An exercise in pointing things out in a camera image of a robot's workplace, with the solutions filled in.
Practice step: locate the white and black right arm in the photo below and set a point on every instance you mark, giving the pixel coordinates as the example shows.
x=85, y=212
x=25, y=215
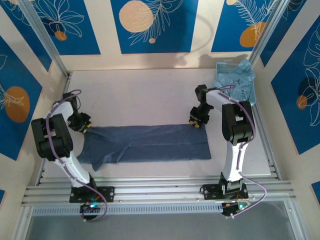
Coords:
x=235, y=140

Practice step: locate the aluminium frame rails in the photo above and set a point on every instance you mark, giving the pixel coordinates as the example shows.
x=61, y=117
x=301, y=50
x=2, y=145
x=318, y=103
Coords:
x=155, y=190

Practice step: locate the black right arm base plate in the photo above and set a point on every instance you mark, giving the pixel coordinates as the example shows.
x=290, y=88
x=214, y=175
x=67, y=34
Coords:
x=212, y=191

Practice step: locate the aluminium frame post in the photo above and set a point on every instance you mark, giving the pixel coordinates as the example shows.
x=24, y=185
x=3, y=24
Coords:
x=42, y=37
x=268, y=30

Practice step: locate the blue poster with leaf outline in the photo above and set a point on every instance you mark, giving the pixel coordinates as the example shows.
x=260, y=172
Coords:
x=300, y=95

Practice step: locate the dark blue t-shirt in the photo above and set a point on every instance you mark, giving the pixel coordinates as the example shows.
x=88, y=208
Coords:
x=155, y=145

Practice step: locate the light blue plastic basket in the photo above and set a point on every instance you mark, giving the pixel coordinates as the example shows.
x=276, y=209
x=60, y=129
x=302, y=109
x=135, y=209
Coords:
x=252, y=92

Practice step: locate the blue poster with orange oval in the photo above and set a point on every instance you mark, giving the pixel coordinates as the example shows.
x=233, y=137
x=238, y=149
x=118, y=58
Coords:
x=15, y=100

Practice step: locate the crumpled light blue t-shirt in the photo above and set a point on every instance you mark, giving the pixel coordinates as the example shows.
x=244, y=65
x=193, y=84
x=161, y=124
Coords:
x=237, y=80

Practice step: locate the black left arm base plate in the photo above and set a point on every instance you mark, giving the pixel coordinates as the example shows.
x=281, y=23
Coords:
x=105, y=193

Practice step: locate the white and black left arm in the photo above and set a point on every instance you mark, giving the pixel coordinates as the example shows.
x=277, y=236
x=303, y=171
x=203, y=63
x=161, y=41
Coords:
x=56, y=140

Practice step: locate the blue poster with cream circle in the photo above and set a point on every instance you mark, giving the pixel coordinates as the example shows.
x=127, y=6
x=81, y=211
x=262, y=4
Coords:
x=155, y=25

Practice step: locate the blue poster with flower outline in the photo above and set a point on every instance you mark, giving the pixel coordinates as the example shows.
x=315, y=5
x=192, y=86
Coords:
x=72, y=27

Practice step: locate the blue poster with orange fruit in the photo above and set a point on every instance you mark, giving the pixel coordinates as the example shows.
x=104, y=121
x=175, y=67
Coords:
x=245, y=25

